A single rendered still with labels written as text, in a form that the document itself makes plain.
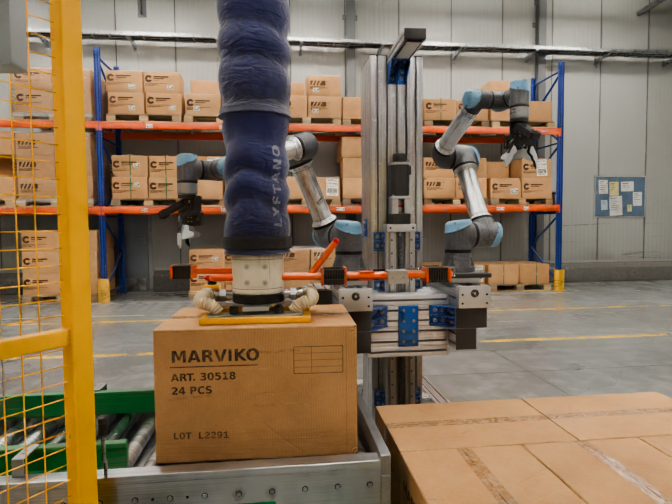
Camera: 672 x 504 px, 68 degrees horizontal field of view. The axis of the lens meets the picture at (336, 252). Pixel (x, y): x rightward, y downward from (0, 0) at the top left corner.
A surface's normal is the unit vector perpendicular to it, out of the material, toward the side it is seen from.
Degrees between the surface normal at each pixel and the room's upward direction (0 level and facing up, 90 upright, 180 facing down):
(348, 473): 90
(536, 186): 90
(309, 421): 90
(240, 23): 74
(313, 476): 90
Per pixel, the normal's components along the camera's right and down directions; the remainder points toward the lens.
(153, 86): 0.11, 0.07
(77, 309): 0.85, 0.02
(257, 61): 0.24, -0.24
